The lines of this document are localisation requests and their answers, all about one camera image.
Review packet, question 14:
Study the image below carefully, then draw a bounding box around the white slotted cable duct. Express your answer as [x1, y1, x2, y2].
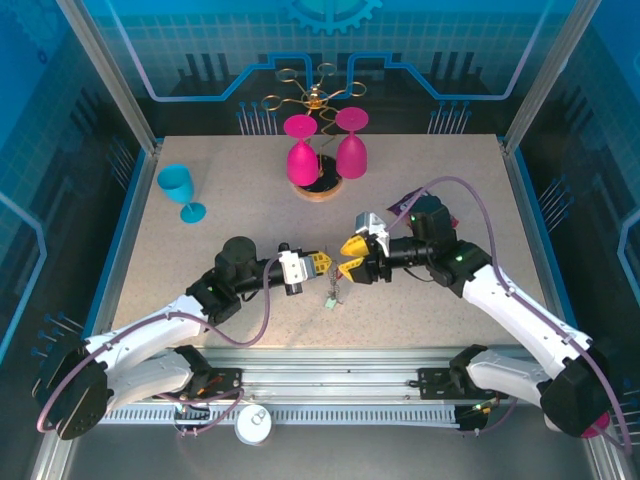
[97, 403, 461, 427]

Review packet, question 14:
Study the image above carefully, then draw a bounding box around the silver linked keyring chain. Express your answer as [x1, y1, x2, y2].
[327, 243, 347, 307]

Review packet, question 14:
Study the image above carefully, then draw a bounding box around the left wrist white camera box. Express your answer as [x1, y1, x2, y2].
[277, 248, 312, 297]

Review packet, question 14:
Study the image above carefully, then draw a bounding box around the white round cap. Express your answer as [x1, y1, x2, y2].
[234, 403, 274, 445]

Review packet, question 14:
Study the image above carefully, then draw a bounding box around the blue plastic wine glass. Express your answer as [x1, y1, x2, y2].
[157, 163, 207, 225]

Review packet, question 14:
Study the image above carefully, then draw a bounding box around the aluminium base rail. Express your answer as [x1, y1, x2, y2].
[192, 347, 481, 406]

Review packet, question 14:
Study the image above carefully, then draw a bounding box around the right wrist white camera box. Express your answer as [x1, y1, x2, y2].
[354, 212, 390, 251]

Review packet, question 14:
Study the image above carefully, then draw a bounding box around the pink plastic wine glass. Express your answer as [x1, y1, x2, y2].
[334, 107, 370, 180]
[283, 113, 319, 187]

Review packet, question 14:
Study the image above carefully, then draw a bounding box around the pink and white tape roll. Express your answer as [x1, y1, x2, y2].
[544, 414, 612, 440]

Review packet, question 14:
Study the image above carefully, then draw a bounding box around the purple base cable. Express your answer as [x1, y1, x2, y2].
[457, 397, 519, 436]
[172, 387, 246, 439]

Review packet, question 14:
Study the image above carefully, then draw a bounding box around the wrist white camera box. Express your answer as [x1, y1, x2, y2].
[277, 248, 312, 297]
[354, 212, 390, 251]

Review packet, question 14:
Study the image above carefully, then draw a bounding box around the aluminium table edge rail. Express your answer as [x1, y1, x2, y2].
[499, 139, 584, 341]
[87, 142, 164, 334]

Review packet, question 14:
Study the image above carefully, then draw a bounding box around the purple Fox's candy bag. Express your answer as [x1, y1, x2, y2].
[387, 188, 460, 226]

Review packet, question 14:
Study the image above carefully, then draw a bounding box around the aluminium frame post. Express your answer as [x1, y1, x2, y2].
[499, 0, 590, 156]
[53, 0, 164, 156]

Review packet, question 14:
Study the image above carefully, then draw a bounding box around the gold wire glass rack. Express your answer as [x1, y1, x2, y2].
[262, 62, 366, 204]

